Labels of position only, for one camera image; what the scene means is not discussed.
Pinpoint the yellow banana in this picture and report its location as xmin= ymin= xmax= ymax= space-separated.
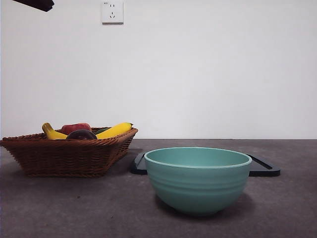
xmin=41 ymin=122 xmax=134 ymax=140

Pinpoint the dark green vegetable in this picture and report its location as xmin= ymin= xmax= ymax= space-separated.
xmin=93 ymin=127 xmax=112 ymax=136

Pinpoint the teal ribbed bowl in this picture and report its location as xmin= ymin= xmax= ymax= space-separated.
xmin=144 ymin=146 xmax=253 ymax=216

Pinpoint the brown wicker basket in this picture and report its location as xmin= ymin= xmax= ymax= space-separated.
xmin=0 ymin=127 xmax=139 ymax=178

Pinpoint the dark green rectangular tray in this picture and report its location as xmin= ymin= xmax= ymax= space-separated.
xmin=130 ymin=152 xmax=281 ymax=177

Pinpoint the dark purple plum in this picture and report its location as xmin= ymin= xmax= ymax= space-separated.
xmin=66 ymin=129 xmax=98 ymax=140

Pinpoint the red apple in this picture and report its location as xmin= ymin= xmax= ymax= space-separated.
xmin=61 ymin=122 xmax=92 ymax=134

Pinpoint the white wall socket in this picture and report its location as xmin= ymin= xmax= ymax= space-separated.
xmin=102 ymin=0 xmax=124 ymax=25

